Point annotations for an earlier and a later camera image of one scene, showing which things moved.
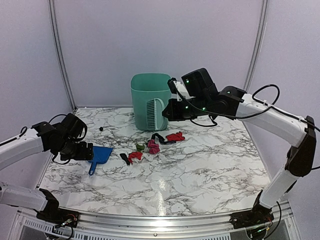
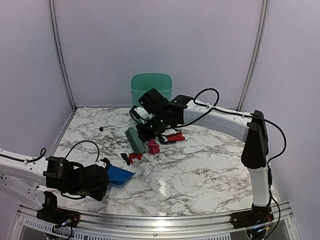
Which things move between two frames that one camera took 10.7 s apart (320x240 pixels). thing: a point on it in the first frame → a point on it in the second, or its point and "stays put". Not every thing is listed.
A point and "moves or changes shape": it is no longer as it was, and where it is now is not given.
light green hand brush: [155, 120] moves or changes shape
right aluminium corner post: [260, 39] stays put
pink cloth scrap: [154, 148] stays put
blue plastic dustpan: [100, 156] → [118, 176]
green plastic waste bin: [148, 86] stays put
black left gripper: [82, 155] → [99, 195]
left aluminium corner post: [51, 5] stays put
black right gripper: [174, 115] → [143, 135]
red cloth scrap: [175, 137] stays put
